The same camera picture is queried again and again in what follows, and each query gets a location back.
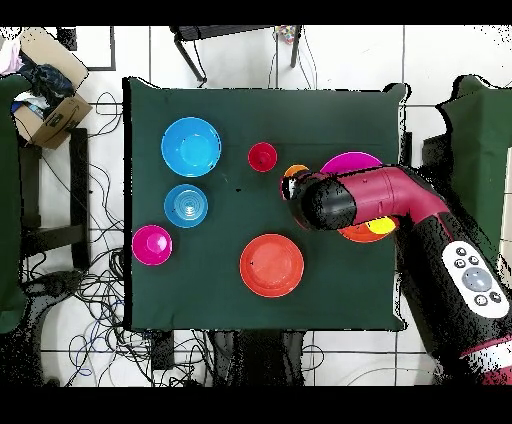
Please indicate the orange cup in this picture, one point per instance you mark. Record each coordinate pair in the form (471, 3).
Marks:
(296, 168)

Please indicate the orange-red bowl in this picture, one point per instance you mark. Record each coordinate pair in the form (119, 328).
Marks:
(360, 235)
(272, 266)

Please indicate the yellow cup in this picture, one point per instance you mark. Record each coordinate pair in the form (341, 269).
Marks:
(382, 226)

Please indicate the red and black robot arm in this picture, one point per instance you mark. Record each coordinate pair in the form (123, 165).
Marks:
(400, 192)

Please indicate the red cup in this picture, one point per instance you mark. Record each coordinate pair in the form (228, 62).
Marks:
(262, 156)

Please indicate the large pink bowl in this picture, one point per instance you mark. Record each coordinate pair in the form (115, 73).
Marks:
(350, 162)

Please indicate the dark green tablecloth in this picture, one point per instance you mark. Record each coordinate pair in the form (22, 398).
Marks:
(280, 120)

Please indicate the small blue bowl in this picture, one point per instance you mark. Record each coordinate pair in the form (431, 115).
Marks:
(186, 206)

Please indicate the large blue bowl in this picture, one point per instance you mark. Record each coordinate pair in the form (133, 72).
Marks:
(191, 146)

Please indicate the small magenta bowl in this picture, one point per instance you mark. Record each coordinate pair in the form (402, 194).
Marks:
(152, 244)

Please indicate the colourful small objects pile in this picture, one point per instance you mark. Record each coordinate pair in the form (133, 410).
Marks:
(286, 34)

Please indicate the green cloth covered table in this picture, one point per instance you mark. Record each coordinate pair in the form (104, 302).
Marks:
(10, 200)
(480, 140)

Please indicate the black rectangular box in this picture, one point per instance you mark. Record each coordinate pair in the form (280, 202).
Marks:
(162, 352)

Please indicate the cardboard box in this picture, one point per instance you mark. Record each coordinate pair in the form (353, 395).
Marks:
(60, 120)

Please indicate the dark blue cloth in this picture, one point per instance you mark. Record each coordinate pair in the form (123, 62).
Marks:
(48, 84)

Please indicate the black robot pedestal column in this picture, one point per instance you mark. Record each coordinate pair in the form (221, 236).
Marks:
(256, 356)

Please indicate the black stool frame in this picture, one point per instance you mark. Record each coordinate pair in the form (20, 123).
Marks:
(188, 32)

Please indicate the black bench frame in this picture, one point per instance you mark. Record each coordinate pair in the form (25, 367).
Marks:
(78, 180)

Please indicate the black pedestal leg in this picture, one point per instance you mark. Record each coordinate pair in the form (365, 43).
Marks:
(60, 282)

